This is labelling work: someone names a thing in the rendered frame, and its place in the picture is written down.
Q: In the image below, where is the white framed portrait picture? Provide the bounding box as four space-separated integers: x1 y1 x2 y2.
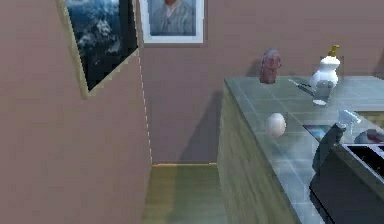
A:
138 0 205 45

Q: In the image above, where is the black toaster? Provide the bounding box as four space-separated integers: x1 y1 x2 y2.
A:
308 143 384 224

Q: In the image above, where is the white soap dispenser bottle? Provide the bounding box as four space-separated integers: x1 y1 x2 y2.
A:
309 44 342 90

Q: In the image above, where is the reddish brown lumpy object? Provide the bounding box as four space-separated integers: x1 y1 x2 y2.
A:
259 48 282 85

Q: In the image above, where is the silver knife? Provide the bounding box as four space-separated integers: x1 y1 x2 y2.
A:
288 78 316 97

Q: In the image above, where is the white egg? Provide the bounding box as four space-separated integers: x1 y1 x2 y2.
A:
265 112 287 138

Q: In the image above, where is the wooden kitchen counter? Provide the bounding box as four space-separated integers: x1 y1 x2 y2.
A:
216 75 384 224

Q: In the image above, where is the clear drinking glass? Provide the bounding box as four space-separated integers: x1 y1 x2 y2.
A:
312 80 335 107

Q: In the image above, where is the gold framed mountain picture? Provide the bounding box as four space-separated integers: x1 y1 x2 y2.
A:
55 0 140 100

